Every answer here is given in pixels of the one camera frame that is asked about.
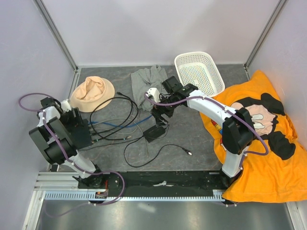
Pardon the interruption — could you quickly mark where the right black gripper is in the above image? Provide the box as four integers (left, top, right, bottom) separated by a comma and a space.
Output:
150, 93, 178, 127

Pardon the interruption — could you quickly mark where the grey cloth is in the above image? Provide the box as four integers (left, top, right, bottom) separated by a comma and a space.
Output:
131, 65, 167, 111

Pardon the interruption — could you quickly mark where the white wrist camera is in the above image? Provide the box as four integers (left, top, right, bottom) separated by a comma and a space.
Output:
60, 99, 71, 113
144, 87, 161, 103

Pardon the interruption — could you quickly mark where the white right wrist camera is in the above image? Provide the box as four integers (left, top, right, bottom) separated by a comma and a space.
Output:
144, 87, 161, 103

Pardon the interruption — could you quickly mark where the peach bucket hat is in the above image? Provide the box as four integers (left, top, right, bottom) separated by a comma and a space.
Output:
69, 76, 115, 113

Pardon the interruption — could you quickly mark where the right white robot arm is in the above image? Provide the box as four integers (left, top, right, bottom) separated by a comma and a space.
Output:
144, 76, 255, 189

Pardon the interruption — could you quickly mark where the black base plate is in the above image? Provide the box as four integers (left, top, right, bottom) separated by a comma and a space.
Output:
74, 170, 235, 197

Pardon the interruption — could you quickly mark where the black adapter power cord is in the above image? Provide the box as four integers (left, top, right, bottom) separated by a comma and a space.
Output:
123, 124, 192, 168

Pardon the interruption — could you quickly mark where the left aluminium frame post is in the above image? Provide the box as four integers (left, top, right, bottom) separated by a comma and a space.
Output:
33, 0, 78, 72

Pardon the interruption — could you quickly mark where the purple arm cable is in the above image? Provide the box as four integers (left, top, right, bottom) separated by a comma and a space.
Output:
18, 93, 127, 218
143, 92, 269, 208

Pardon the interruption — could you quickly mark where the black network switch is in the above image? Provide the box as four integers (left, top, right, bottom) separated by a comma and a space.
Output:
71, 119, 93, 150

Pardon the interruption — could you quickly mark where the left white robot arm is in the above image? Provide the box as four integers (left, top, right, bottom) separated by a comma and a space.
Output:
29, 97, 105, 188

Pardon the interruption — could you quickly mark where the aluminium frame post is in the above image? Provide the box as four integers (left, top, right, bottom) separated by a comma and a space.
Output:
33, 0, 78, 72
244, 0, 288, 72

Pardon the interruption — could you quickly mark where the grey ethernet cable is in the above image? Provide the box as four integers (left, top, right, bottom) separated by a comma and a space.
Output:
92, 117, 151, 159

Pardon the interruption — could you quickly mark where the orange cartoon mouse pillow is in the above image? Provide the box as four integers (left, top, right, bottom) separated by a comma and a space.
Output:
215, 70, 307, 203

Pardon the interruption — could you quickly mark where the black power adapter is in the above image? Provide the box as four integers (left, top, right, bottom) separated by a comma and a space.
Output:
143, 125, 166, 143

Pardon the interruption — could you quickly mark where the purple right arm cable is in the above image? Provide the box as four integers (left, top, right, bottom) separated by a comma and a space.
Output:
143, 92, 269, 208

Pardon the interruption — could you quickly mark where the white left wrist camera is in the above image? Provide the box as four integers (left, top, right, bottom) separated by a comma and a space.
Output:
60, 99, 71, 113

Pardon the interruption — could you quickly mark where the slotted cable duct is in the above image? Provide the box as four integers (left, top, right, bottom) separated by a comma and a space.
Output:
45, 190, 224, 202

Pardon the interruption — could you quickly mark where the blue ethernet cable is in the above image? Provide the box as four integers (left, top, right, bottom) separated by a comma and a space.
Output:
87, 114, 154, 128

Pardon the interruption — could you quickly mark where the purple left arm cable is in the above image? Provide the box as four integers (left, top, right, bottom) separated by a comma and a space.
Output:
18, 93, 127, 218

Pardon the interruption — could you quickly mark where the white plastic basket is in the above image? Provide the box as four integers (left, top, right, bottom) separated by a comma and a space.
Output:
174, 51, 225, 97

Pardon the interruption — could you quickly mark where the right aluminium frame post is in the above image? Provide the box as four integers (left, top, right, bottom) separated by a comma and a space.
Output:
244, 0, 288, 72

